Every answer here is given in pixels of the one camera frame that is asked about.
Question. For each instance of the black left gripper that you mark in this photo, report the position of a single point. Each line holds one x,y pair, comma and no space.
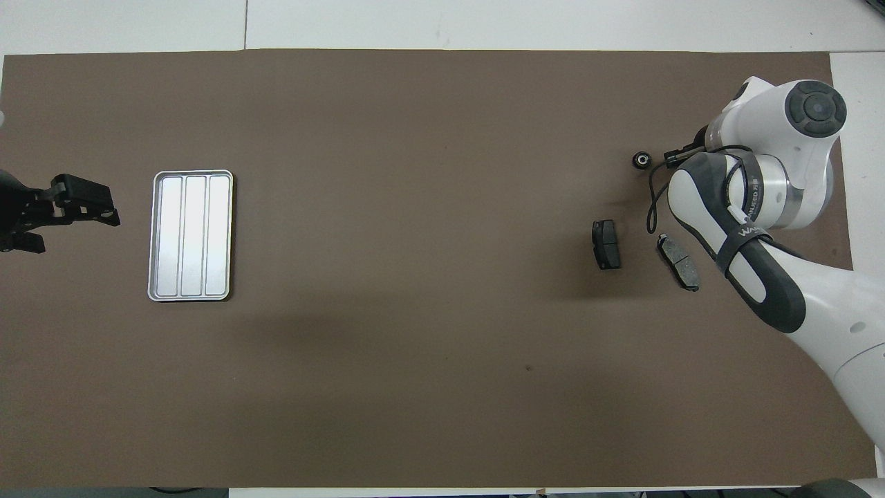
17,211

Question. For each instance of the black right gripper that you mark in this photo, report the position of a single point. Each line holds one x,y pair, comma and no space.
702,137

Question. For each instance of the large black bearing gear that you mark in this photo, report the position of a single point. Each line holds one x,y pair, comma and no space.
641,160

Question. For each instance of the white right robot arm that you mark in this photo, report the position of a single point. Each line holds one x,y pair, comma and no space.
850,311

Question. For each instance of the silver metal tray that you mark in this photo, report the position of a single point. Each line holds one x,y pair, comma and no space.
193,235

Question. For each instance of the long dark grey brake pad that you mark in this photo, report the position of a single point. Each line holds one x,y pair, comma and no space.
679,266

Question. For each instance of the short dark grey brake pad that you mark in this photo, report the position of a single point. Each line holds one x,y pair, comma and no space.
607,245

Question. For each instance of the brown table mat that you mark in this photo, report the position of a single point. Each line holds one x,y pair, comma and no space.
415,138

